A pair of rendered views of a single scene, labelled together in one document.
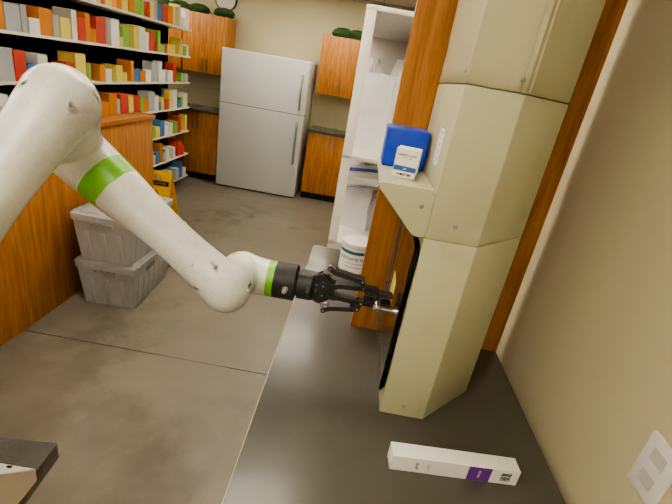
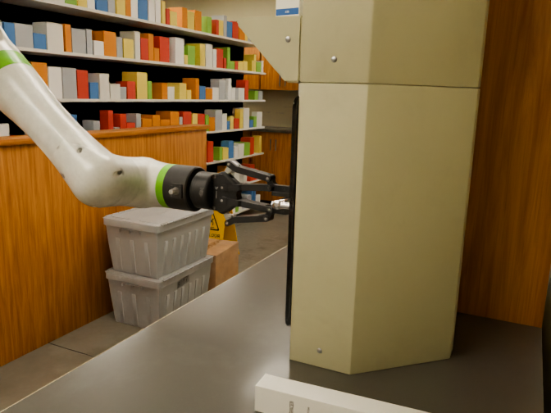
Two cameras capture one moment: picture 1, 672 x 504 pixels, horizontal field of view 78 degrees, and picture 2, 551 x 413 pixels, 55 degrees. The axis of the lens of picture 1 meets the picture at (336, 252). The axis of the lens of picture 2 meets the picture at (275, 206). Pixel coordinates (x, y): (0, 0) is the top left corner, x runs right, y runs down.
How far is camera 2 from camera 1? 0.58 m
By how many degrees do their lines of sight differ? 26
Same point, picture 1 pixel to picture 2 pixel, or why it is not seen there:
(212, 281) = (74, 162)
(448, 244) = (330, 85)
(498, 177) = not seen: outside the picture
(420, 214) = (289, 50)
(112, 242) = (140, 250)
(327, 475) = (164, 401)
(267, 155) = not seen: hidden behind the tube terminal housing
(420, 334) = (321, 228)
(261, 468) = (89, 382)
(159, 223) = (34, 107)
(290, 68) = not seen: hidden behind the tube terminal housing
